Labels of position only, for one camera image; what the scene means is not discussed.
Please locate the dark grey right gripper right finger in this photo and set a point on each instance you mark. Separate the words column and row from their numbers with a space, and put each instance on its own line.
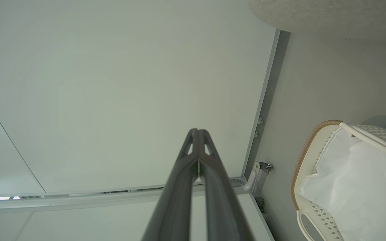
column 218, row 194

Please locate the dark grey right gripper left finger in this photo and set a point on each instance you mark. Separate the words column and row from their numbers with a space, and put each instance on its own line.
column 176, row 187

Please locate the grey partition bottom rail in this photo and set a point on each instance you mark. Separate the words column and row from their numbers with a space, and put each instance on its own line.
column 266, row 100

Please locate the white woven laundry basket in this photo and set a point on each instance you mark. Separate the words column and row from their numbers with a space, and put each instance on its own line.
column 313, row 147

